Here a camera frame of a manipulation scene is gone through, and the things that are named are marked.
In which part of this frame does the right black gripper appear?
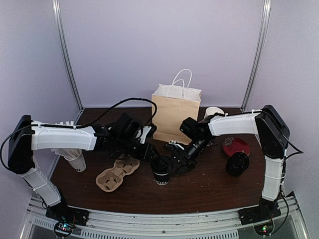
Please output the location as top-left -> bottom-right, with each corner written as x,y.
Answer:
167,136 -> 212,176

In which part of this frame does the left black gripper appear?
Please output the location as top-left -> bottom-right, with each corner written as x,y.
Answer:
116,135 -> 161,163

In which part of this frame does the stack of paper cups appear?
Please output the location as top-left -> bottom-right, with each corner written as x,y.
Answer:
203,107 -> 225,119

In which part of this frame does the stack of black lids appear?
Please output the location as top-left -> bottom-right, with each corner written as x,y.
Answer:
226,152 -> 250,177

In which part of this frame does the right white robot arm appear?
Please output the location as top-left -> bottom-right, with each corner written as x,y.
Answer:
167,105 -> 290,220

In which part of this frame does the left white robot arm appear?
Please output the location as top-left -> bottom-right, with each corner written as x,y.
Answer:
5,113 -> 160,221

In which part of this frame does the brown paper takeout bag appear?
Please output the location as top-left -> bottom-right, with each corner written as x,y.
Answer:
151,68 -> 202,144

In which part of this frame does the cardboard cup carrier tray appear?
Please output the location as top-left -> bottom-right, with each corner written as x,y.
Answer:
95,158 -> 140,193

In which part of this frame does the red patterned plate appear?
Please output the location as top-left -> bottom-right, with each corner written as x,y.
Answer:
222,137 -> 251,157

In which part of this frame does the white cup holding straws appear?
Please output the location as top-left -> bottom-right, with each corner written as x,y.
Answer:
65,151 -> 86,172

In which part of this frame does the bundle of wrapped straws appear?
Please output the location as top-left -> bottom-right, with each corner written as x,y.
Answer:
49,120 -> 83,160

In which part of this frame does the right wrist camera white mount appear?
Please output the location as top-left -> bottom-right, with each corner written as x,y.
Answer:
163,140 -> 186,151

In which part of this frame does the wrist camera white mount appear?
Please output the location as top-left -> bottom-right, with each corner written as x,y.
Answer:
136,124 -> 157,144
163,140 -> 186,151

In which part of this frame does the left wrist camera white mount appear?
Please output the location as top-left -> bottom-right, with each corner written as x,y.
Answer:
136,124 -> 157,144

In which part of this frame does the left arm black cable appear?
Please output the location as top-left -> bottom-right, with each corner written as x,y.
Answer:
0,97 -> 158,172

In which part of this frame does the aluminium front rail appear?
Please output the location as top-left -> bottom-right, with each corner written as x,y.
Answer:
18,196 -> 310,239

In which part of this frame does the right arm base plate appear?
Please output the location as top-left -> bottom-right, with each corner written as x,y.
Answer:
238,204 -> 281,225

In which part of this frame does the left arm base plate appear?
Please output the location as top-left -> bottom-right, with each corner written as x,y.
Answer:
45,205 -> 89,226

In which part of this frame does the left aluminium corner post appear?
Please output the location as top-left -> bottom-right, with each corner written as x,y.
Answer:
52,0 -> 84,111

